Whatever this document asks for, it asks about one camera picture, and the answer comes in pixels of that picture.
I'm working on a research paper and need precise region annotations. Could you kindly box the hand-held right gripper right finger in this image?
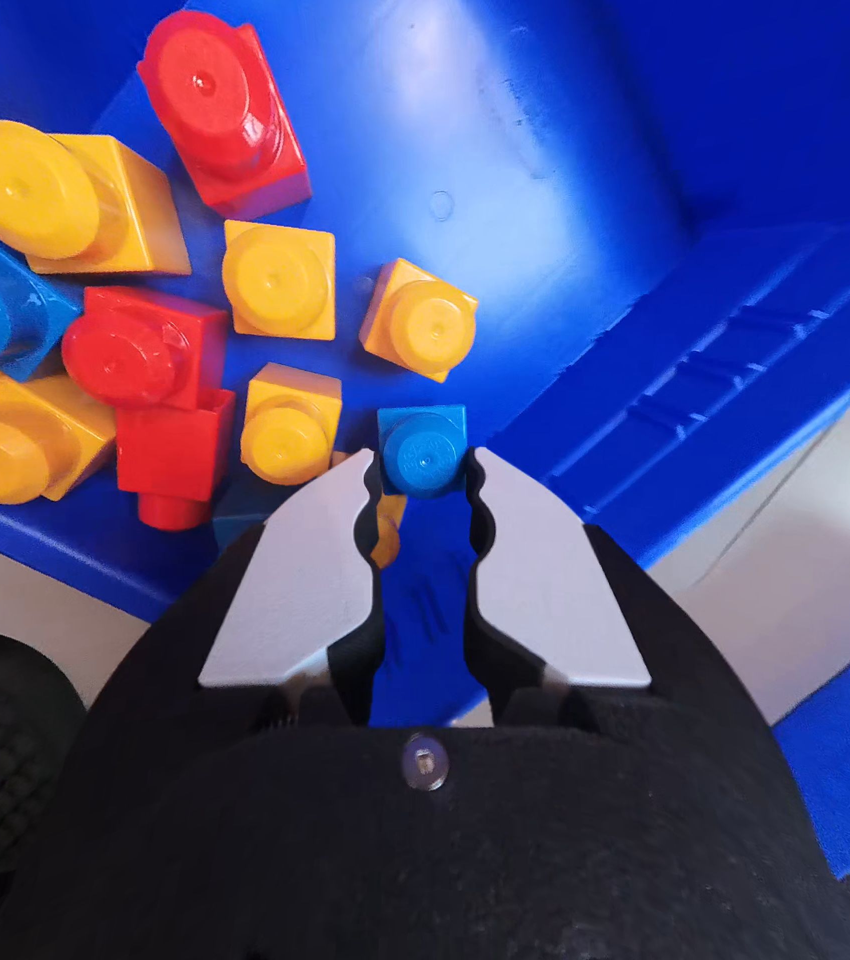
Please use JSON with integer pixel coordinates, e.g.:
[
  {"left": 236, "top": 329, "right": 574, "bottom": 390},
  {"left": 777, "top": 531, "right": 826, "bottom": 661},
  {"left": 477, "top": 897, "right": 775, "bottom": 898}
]
[{"left": 462, "top": 446, "right": 652, "bottom": 710}]

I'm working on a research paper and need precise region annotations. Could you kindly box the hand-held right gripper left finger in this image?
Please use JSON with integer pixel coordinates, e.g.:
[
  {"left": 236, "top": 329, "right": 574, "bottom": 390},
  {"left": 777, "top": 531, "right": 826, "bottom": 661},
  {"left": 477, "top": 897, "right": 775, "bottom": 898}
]
[{"left": 198, "top": 448, "right": 387, "bottom": 706}]

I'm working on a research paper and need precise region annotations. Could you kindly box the blue mega block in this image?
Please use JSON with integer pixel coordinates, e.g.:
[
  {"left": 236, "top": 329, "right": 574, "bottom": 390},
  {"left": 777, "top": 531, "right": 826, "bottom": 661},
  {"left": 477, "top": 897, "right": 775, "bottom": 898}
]
[{"left": 377, "top": 405, "right": 469, "bottom": 498}]

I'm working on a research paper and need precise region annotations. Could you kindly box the pile of mega blocks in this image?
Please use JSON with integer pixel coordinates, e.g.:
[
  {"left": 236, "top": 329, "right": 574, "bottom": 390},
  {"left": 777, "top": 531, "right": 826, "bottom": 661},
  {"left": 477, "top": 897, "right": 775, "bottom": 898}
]
[{"left": 0, "top": 9, "right": 480, "bottom": 573}]

